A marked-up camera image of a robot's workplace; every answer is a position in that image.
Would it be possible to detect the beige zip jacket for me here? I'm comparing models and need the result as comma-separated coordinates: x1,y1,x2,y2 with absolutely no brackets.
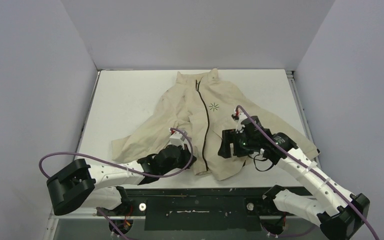
111,69,319,181

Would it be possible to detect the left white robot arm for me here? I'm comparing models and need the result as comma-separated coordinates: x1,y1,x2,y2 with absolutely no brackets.
46,144,197,216

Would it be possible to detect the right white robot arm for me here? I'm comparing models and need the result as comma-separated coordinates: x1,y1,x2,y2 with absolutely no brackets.
218,112,370,240

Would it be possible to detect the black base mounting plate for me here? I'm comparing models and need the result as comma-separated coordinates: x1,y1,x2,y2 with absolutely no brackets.
92,187,296,232

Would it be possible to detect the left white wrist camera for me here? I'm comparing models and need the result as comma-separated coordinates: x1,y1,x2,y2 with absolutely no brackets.
169,129,188,148

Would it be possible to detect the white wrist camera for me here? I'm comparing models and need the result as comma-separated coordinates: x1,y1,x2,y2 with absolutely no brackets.
169,129,188,148
231,112,248,125

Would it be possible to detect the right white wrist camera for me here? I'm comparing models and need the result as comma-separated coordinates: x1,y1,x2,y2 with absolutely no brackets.
231,112,248,125

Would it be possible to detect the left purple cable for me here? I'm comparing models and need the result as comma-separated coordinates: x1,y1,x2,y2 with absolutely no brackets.
38,127,195,240

